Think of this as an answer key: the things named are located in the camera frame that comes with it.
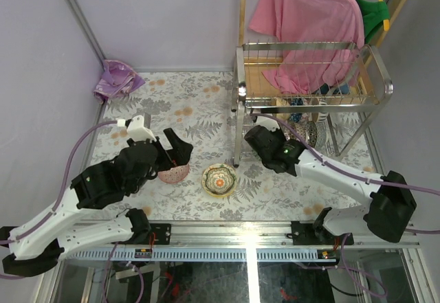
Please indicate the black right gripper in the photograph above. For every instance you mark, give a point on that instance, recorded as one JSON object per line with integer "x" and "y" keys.
{"x": 278, "y": 132}

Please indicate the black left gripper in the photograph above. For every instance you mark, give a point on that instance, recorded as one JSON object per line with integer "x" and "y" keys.
{"x": 159, "y": 155}

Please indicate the black white patterned bowl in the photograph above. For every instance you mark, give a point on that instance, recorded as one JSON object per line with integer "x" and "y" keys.
{"x": 317, "y": 134}

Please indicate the tan yellow bowl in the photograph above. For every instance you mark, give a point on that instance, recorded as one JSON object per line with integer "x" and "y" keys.
{"x": 280, "y": 103}

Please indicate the striped white bowl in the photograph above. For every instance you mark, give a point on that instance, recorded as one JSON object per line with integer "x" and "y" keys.
{"x": 321, "y": 116}

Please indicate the steel two-tier dish rack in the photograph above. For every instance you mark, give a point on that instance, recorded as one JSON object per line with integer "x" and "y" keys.
{"x": 302, "y": 103}

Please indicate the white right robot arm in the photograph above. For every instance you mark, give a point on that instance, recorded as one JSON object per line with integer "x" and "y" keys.
{"x": 385, "y": 203}

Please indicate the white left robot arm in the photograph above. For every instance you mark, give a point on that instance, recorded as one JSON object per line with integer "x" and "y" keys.
{"x": 38, "y": 246}

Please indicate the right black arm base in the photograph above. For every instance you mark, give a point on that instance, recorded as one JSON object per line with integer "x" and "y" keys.
{"x": 308, "y": 234}

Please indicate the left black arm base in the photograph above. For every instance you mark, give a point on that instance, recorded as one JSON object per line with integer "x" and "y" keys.
{"x": 160, "y": 234}

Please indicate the red patterned bowl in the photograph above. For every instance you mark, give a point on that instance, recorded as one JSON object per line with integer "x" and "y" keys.
{"x": 174, "y": 175}

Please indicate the scalloped green orange bowl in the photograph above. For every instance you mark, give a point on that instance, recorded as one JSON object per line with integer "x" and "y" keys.
{"x": 220, "y": 180}

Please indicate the yellow rimmed floral bowl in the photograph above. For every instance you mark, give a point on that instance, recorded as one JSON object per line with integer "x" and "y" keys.
{"x": 215, "y": 166}

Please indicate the wooden clothes stand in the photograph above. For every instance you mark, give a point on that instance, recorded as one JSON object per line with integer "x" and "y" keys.
{"x": 372, "y": 90}

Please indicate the purple crumpled cloth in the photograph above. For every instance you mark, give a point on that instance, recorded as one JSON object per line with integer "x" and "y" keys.
{"x": 118, "y": 80}

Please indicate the pink t-shirt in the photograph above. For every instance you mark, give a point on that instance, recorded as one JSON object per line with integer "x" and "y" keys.
{"x": 319, "y": 23}

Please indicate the green t-shirt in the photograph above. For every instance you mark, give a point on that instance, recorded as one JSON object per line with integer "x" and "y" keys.
{"x": 376, "y": 17}

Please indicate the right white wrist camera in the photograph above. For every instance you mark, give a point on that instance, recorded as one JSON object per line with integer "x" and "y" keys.
{"x": 268, "y": 123}

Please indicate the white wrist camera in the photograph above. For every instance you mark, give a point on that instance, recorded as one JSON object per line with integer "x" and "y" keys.
{"x": 138, "y": 128}
{"x": 268, "y": 123}

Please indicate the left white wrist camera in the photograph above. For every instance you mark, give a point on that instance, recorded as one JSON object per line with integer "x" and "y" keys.
{"x": 138, "y": 128}

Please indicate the aluminium rail frame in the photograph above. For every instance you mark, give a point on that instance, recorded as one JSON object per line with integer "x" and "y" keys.
{"x": 259, "y": 210}

